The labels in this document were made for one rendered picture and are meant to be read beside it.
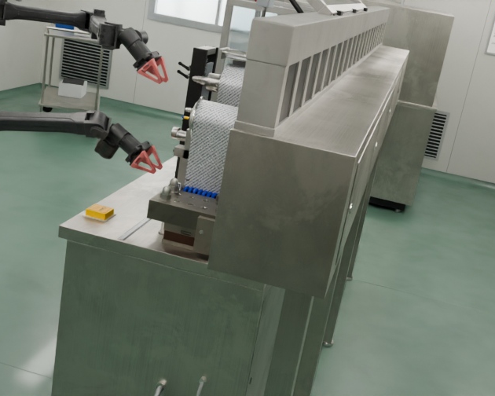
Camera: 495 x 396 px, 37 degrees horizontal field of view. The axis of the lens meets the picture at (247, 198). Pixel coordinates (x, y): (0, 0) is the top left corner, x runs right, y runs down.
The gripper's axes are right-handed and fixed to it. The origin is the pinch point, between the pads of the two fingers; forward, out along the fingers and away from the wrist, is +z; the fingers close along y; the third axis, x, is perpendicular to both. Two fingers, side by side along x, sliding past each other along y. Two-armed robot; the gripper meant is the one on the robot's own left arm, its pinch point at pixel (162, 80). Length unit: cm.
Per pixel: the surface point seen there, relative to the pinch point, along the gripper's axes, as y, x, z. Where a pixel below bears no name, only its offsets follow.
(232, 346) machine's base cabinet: 31, -25, 79
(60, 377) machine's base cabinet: 31, -81, 55
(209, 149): 5.8, -0.2, 27.4
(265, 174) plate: 89, 36, 42
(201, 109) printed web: 4.5, 5.7, 15.9
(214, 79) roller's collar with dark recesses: -22.3, 7.2, 8.1
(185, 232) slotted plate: 24, -16, 43
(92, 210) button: 19.0, -39.7, 19.3
